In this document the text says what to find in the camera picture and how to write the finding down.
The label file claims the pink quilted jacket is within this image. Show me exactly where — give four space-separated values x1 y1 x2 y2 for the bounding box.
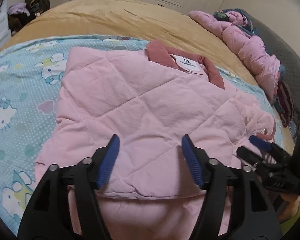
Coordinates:
35 47 276 239

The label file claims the purple clothing pile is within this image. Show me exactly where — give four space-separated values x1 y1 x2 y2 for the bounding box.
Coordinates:
7 2 30 17

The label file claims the person right hand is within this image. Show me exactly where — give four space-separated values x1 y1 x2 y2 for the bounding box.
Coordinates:
278 193 300 223

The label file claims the striped dark pillow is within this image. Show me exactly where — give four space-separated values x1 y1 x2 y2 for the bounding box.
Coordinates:
274 81 294 127

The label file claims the pink crumpled comforter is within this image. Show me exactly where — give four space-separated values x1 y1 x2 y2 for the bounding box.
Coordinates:
189 9 281 104

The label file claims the blue Hello Kitty sheet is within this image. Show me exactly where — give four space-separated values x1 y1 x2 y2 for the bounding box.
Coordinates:
0 34 286 237

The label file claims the tan bed blanket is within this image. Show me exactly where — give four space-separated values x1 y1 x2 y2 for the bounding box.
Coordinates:
0 0 294 140

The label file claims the black backpack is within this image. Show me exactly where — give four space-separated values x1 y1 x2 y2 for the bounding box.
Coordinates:
8 0 50 36

